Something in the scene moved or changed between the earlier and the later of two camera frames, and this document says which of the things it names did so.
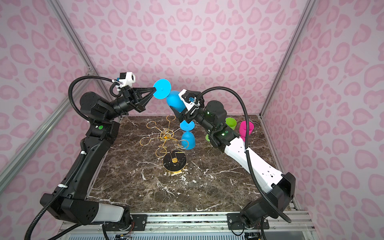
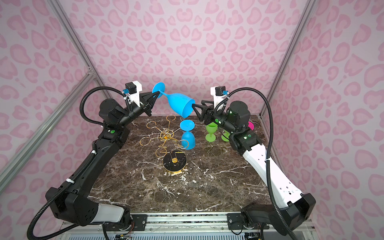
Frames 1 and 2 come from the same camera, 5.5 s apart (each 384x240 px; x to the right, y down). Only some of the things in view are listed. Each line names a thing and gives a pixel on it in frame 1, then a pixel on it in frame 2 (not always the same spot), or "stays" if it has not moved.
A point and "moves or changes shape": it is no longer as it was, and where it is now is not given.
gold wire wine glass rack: x=175 y=158 stays
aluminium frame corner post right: x=306 y=13 stays
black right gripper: x=187 y=114 to x=207 y=111
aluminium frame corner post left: x=91 y=68 stays
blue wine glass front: x=163 y=90 moves or changes shape
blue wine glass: x=188 y=139 stays
